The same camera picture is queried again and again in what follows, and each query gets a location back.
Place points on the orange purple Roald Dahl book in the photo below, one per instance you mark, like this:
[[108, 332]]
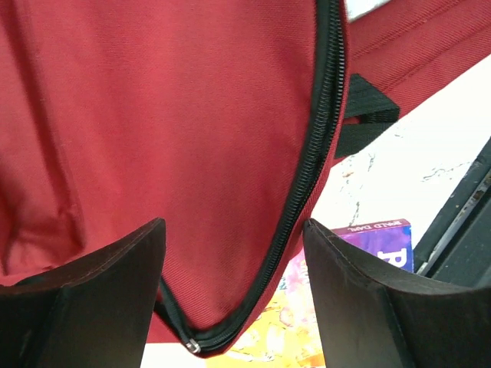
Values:
[[286, 333]]

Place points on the red student backpack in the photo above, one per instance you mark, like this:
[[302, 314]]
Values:
[[222, 118]]

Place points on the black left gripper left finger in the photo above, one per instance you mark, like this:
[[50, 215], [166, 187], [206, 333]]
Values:
[[92, 312]]

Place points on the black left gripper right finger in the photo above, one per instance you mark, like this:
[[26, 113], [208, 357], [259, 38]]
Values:
[[373, 314]]

